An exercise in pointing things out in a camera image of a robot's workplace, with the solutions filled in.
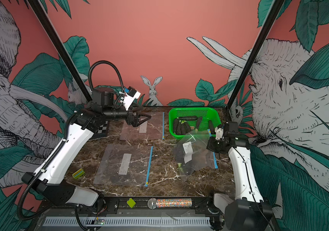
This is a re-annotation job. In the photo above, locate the dark purple eggplant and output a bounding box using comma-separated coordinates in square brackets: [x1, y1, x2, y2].
[178, 163, 186, 176]

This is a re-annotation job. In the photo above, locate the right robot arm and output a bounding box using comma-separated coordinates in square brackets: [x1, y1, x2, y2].
[207, 122, 273, 231]

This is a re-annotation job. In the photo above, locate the lime green sticky note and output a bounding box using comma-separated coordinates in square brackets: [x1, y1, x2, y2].
[127, 198, 136, 208]

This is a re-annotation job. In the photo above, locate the white perforated rail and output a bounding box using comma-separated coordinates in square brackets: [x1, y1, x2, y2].
[42, 217, 211, 227]

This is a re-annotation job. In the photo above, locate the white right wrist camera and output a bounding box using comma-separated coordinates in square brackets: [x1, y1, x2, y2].
[215, 128, 224, 140]

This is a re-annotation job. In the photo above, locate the right black frame post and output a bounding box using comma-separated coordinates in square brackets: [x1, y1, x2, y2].
[225, 0, 284, 112]

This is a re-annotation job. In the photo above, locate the black white checkerboard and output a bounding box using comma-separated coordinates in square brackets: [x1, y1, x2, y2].
[90, 121, 110, 140]

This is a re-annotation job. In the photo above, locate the clear zip-top bag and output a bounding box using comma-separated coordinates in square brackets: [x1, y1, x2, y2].
[93, 144, 153, 187]
[173, 131, 218, 182]
[120, 112, 164, 141]

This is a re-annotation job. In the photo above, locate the small green striped block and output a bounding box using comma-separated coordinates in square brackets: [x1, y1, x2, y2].
[72, 168, 85, 180]

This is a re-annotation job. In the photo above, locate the sprinkle-filled cylinder tube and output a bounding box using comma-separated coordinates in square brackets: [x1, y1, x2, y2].
[147, 198, 192, 209]

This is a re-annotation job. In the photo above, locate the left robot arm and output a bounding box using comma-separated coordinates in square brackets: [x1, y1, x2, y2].
[22, 87, 151, 207]

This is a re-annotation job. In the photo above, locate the black frame post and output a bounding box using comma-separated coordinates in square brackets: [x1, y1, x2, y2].
[27, 0, 92, 102]
[225, 0, 284, 112]

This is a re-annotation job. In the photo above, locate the left black frame post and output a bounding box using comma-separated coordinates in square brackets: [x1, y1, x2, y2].
[27, 0, 92, 102]

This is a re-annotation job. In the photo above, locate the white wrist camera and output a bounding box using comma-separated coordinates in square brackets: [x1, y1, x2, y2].
[215, 128, 224, 140]
[123, 87, 141, 111]

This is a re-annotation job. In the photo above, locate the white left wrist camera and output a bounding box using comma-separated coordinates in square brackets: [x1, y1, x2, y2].
[123, 87, 141, 111]

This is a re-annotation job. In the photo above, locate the black corrugated cable conduit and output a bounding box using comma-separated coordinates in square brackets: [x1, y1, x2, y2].
[16, 60, 125, 221]

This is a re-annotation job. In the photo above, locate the green plastic basket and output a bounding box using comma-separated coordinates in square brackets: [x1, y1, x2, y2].
[168, 107, 224, 141]

